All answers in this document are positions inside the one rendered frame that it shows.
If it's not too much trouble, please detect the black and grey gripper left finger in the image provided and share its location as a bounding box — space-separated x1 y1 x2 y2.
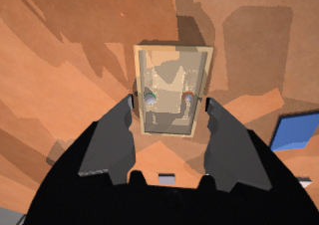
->
23 94 136 225

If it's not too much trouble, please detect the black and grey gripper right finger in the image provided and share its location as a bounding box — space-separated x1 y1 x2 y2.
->
203 97 319 225

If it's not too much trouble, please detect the pale pink flat rectangular card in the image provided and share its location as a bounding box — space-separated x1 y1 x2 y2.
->
297 178 312 188

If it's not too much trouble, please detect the wooden ball-in-hole puzzle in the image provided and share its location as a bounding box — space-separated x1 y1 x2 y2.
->
134 44 213 137

